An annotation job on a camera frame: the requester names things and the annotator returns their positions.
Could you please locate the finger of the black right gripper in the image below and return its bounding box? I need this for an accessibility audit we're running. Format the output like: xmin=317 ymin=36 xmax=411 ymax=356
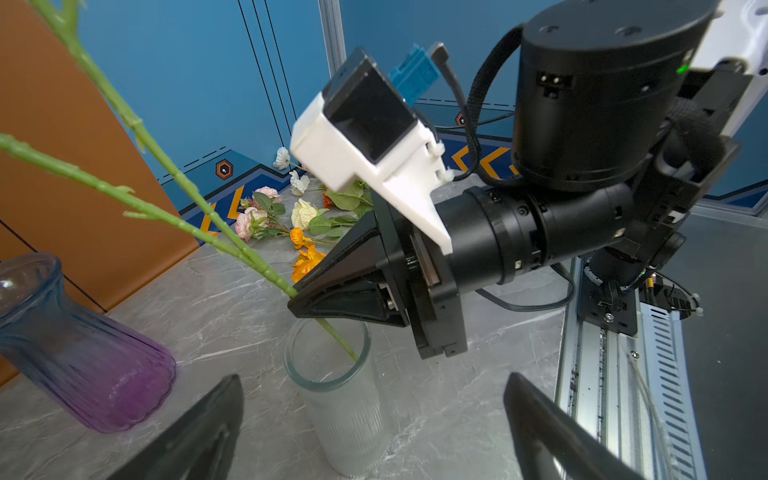
xmin=288 ymin=273 xmax=411 ymax=328
xmin=296 ymin=212 xmax=384 ymax=295

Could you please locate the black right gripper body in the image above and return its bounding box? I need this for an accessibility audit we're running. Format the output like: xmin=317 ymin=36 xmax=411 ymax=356
xmin=372 ymin=193 xmax=467 ymax=359

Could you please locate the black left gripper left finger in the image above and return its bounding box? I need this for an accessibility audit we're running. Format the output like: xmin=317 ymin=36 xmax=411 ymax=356
xmin=110 ymin=374 xmax=244 ymax=479

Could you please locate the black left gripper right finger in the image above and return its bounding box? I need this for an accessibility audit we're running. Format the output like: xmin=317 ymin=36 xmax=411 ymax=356
xmin=503 ymin=372 xmax=641 ymax=479

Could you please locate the cream rose flower stem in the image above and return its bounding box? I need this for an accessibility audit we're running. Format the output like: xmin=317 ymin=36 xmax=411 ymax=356
xmin=290 ymin=199 xmax=359 ymax=240

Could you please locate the clear ribbed glass vase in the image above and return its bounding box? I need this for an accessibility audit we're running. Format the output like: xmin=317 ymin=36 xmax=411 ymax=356
xmin=284 ymin=319 xmax=392 ymax=478

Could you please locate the pink peony flower stem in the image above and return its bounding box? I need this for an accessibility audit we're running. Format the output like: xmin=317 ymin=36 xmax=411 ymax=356
xmin=0 ymin=0 xmax=360 ymax=361

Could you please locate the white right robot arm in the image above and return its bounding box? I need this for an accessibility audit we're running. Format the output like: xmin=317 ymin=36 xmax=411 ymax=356
xmin=288 ymin=1 xmax=767 ymax=358

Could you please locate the purple ribbed glass vase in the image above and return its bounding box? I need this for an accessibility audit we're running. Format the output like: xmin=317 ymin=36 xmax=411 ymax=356
xmin=1 ymin=253 xmax=176 ymax=434

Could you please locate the orange cosmos flower stem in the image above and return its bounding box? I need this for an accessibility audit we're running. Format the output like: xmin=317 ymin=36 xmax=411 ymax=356
xmin=290 ymin=228 xmax=326 ymax=283

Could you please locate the white blossom spray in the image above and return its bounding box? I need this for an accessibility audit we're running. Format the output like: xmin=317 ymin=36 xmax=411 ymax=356
xmin=273 ymin=147 xmax=311 ymax=197

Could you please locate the small pink rose spray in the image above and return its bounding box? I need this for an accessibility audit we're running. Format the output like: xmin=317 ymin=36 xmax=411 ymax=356
xmin=234 ymin=186 xmax=289 ymax=241

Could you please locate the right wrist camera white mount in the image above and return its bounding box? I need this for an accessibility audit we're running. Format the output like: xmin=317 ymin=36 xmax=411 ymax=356
xmin=289 ymin=45 xmax=457 ymax=256

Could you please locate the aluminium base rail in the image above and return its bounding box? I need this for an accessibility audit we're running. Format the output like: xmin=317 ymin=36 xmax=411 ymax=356
xmin=555 ymin=258 xmax=707 ymax=479

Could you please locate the right aluminium corner post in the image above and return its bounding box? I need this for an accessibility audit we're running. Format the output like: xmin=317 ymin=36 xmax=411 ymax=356
xmin=318 ymin=0 xmax=347 ymax=76

